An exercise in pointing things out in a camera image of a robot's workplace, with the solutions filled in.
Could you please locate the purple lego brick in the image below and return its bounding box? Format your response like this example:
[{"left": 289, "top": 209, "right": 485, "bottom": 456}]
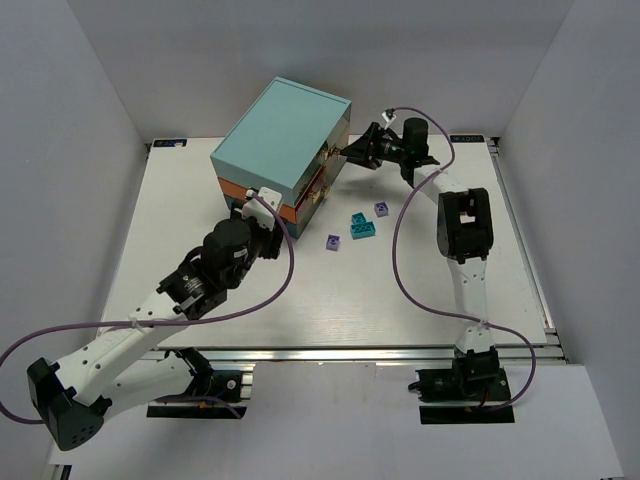
[
  {"left": 325, "top": 235, "right": 340, "bottom": 251},
  {"left": 374, "top": 201, "right": 389, "bottom": 218}
]

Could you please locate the small teal lego brick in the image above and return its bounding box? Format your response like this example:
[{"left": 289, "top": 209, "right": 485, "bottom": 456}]
[{"left": 351, "top": 212, "right": 366, "bottom": 225}]

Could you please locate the large teal lego brick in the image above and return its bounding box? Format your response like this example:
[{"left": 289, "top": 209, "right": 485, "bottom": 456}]
[{"left": 350, "top": 221, "right": 376, "bottom": 240}]

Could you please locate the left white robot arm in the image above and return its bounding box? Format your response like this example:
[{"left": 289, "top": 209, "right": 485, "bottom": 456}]
[{"left": 27, "top": 214, "right": 286, "bottom": 451}]

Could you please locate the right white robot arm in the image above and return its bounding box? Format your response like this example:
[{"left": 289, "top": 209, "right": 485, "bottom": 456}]
[{"left": 341, "top": 109, "right": 496, "bottom": 358}]

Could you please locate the teal orange drawer cabinet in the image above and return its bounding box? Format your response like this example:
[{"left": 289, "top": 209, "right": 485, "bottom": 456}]
[{"left": 210, "top": 77, "right": 351, "bottom": 238}]

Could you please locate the right blue table label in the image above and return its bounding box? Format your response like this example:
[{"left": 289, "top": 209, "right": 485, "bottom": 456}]
[{"left": 449, "top": 134, "right": 485, "bottom": 143}]

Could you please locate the blue table label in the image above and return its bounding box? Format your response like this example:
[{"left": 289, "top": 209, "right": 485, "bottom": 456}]
[
  {"left": 449, "top": 134, "right": 485, "bottom": 143},
  {"left": 151, "top": 138, "right": 187, "bottom": 148}
]

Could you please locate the left blue table label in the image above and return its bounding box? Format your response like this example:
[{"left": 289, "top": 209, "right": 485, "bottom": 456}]
[{"left": 151, "top": 138, "right": 187, "bottom": 148}]

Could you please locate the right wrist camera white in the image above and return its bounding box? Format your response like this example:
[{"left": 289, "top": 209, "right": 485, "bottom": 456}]
[{"left": 381, "top": 108, "right": 396, "bottom": 129}]

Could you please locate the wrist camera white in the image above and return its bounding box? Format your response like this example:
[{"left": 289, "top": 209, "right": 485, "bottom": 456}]
[
  {"left": 240, "top": 187, "right": 283, "bottom": 231},
  {"left": 381, "top": 108, "right": 396, "bottom": 129}
]

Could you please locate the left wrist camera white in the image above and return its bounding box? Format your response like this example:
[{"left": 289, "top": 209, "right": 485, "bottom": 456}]
[{"left": 240, "top": 187, "right": 283, "bottom": 231}]

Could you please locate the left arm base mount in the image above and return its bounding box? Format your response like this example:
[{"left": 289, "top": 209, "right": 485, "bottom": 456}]
[{"left": 146, "top": 348, "right": 248, "bottom": 420}]

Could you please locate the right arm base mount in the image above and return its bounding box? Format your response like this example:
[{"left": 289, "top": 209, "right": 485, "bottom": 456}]
[{"left": 408, "top": 347, "right": 515, "bottom": 426}]

